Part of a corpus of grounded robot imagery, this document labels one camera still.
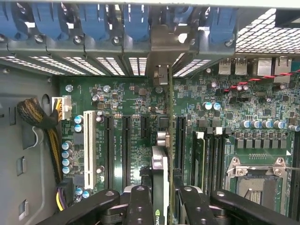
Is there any black labelled RAM stick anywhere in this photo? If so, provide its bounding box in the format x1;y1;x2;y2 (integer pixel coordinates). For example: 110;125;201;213
195;130;206;194

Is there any empty black RAM slot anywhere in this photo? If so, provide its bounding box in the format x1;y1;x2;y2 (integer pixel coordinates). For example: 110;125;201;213
206;131;216;195
215;131;226;194

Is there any long black expansion slot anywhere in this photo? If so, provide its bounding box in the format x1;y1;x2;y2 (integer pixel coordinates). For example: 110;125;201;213
104;114;115;191

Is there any CPU socket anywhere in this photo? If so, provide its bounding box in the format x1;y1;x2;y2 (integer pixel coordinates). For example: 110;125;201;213
225;156;290;218

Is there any white expansion slot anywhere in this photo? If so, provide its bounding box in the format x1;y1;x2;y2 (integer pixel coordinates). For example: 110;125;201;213
83;110;97;191

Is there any short black expansion slot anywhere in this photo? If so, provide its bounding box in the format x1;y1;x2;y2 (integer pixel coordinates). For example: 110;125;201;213
140;115;150;139

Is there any green motherboard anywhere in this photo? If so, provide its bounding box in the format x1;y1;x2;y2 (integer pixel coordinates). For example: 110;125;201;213
58;56;300;225

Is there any white power connector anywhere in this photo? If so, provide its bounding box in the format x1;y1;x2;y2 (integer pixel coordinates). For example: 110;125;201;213
51;95;72;120

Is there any open black PC case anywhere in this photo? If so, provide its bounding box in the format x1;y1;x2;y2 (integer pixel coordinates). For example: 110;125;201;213
0;0;300;225

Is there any metal rear port block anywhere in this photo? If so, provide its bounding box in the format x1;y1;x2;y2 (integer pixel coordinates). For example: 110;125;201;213
217;58;233;75
233;58;247;75
256;57;273;77
273;56;293;83

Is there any blue card retention clip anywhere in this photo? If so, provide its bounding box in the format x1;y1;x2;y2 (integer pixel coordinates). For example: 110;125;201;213
123;4;151;43
31;2;70;41
207;7;238;45
78;3;111;42
0;1;26;41

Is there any braided power cable bundle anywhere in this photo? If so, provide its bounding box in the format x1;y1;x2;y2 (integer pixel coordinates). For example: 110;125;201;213
16;97;63;186

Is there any red black twisted wire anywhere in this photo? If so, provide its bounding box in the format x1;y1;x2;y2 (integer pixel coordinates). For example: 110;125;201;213
223;69;300;93

